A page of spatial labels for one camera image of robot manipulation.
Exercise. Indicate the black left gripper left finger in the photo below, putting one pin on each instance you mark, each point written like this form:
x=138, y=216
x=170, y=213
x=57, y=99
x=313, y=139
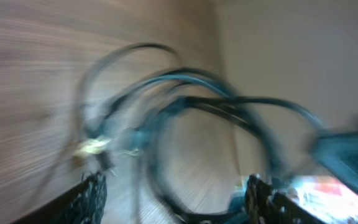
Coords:
x=83, y=204

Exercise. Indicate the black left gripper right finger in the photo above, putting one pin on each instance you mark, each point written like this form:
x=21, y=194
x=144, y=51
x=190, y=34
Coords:
x=266, y=205

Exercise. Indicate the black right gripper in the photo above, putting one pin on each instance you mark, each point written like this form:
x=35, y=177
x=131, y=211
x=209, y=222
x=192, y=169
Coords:
x=337, y=151

